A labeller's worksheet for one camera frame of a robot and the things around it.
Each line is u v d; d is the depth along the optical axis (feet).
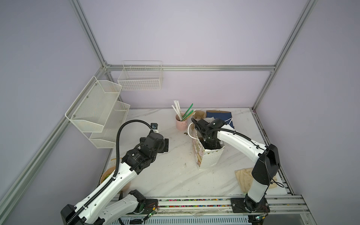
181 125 3.44
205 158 2.45
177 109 3.32
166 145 2.20
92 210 1.26
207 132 1.94
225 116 3.67
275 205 2.50
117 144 1.59
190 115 3.11
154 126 2.06
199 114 3.74
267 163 1.49
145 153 1.71
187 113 3.25
